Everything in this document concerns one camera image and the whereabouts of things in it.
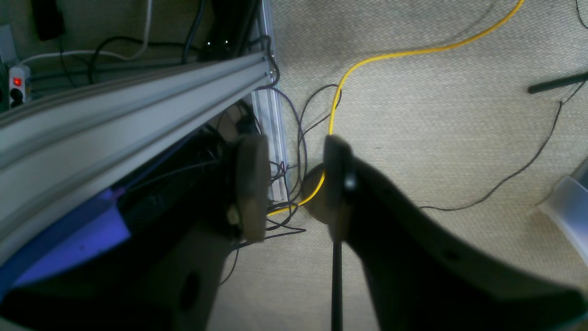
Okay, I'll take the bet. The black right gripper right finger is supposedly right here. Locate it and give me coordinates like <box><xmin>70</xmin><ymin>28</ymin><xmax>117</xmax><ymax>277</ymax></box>
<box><xmin>323</xmin><ymin>135</ymin><xmax>587</xmax><ymax>331</ymax></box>

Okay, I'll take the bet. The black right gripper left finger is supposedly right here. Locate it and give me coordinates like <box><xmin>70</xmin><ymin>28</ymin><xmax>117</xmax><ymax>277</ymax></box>
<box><xmin>228</xmin><ymin>135</ymin><xmax>271</xmax><ymax>243</ymax></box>

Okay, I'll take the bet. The translucent plastic bin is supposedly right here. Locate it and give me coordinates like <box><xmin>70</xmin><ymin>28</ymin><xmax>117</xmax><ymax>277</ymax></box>
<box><xmin>537</xmin><ymin>160</ymin><xmax>588</xmax><ymax>264</ymax></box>

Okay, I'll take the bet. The white power strip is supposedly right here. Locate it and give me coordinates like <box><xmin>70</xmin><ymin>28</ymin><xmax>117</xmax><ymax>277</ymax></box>
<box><xmin>8</xmin><ymin>64</ymin><xmax>31</xmax><ymax>109</ymax></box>

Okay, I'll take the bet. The black tripod leg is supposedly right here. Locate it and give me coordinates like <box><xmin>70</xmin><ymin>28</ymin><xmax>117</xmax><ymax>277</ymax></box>
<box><xmin>527</xmin><ymin>73</ymin><xmax>588</xmax><ymax>94</ymax></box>

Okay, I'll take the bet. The aluminium frame rail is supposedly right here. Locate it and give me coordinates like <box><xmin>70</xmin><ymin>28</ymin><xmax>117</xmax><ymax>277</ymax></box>
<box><xmin>0</xmin><ymin>52</ymin><xmax>269</xmax><ymax>263</ymax></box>

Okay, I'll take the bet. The thin black floor cable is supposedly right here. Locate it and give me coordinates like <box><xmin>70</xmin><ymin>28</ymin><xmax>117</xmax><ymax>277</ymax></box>
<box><xmin>419</xmin><ymin>78</ymin><xmax>588</xmax><ymax>212</ymax></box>

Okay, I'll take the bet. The yellow cable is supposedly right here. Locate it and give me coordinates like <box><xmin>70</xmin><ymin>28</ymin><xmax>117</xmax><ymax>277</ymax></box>
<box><xmin>267</xmin><ymin>0</ymin><xmax>525</xmax><ymax>217</ymax></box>

